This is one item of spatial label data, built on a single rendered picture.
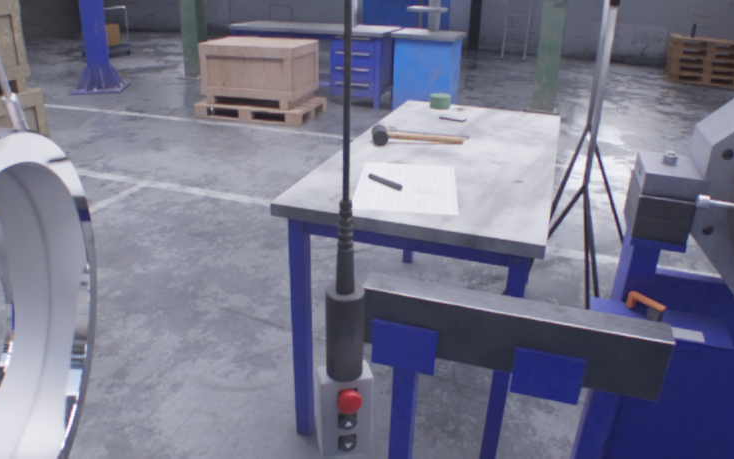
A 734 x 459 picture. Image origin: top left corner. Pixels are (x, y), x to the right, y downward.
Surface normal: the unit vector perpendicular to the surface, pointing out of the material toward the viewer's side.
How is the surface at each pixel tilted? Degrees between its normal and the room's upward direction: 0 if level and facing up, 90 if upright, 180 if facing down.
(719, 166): 90
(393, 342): 90
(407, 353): 90
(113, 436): 0
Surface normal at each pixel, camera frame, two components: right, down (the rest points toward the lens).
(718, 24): -0.34, 0.38
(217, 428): 0.03, -0.91
